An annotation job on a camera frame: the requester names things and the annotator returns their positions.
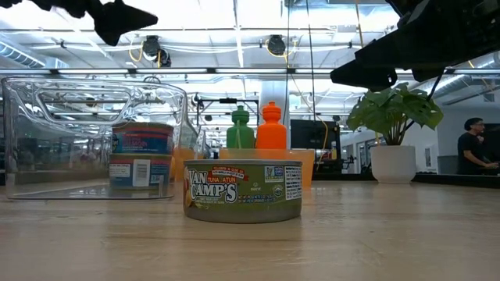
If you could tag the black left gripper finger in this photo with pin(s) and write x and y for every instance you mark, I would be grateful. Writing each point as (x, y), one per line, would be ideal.
(117, 23)

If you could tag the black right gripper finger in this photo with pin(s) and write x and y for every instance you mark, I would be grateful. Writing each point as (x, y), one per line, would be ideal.
(422, 47)
(367, 76)

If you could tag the orange plastic bottle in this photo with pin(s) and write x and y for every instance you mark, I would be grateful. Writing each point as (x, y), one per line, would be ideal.
(271, 132)

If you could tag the green plastic bottle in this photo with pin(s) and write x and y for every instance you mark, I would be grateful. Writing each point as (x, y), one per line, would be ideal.
(240, 134)

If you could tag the clear plastic bin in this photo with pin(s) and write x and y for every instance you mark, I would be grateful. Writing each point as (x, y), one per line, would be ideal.
(203, 148)
(58, 156)

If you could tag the orange fruit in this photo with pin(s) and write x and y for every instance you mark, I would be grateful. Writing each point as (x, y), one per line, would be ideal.
(183, 166)

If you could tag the Van Camp's tuna can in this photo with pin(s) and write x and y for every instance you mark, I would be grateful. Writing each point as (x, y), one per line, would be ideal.
(242, 191)

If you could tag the black ceiling-mounted device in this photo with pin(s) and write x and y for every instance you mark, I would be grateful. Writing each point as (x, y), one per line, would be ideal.
(151, 46)
(276, 45)

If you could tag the black monitor screen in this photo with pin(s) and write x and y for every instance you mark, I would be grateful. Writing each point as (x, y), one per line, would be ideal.
(308, 134)

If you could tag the potted green plant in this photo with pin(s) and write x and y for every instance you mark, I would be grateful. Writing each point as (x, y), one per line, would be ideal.
(392, 164)

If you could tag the orange translucent plastic bin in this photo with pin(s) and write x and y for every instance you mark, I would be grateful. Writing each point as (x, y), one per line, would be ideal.
(306, 168)

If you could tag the person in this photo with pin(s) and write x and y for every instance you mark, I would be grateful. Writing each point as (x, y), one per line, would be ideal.
(470, 148)

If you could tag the black background rig frame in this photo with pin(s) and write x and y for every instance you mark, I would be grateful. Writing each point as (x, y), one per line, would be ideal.
(228, 100)

